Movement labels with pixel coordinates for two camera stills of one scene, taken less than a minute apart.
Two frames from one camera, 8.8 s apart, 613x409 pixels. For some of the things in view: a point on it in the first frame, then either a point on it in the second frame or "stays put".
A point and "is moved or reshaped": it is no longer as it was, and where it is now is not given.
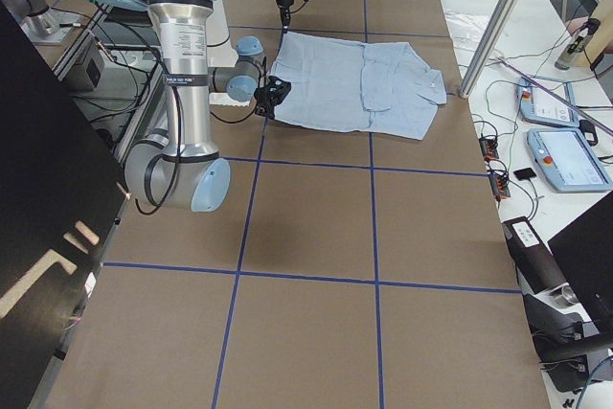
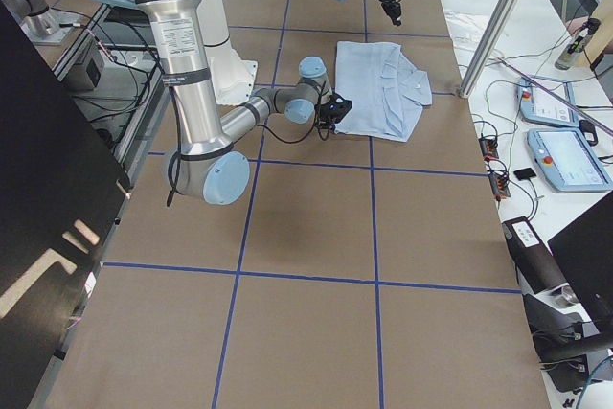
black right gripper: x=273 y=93 to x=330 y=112
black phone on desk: x=525 y=173 stays put
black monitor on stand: x=584 y=251 stays put
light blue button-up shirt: x=345 y=84 is moved or reshaped
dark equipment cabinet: x=62 y=189 stays put
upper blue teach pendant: x=540 y=106 stays put
